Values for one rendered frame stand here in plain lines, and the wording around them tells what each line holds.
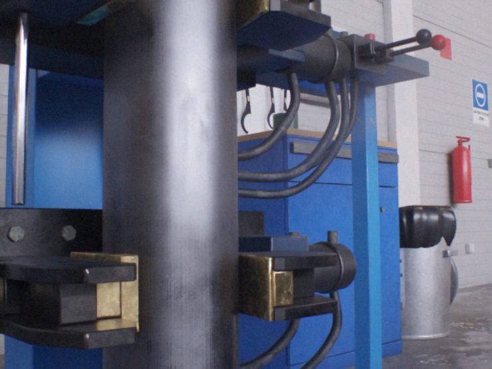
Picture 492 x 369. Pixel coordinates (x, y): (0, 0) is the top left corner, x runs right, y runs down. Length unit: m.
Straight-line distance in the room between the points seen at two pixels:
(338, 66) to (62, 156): 0.63
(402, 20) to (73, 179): 4.15
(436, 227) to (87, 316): 2.50
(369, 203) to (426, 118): 3.52
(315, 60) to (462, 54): 4.82
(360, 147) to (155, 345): 1.20
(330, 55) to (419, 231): 1.84
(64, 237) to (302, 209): 1.42
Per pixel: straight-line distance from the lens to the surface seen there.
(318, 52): 1.35
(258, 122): 3.82
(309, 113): 4.22
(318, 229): 2.41
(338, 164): 2.51
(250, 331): 2.48
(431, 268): 3.18
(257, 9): 0.99
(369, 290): 1.92
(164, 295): 0.88
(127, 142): 0.91
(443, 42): 1.42
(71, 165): 1.32
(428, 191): 5.32
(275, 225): 2.33
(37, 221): 1.05
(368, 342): 1.94
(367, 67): 1.48
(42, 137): 1.30
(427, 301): 3.19
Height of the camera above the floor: 0.57
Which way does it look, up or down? 5 degrees up
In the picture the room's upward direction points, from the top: 1 degrees counter-clockwise
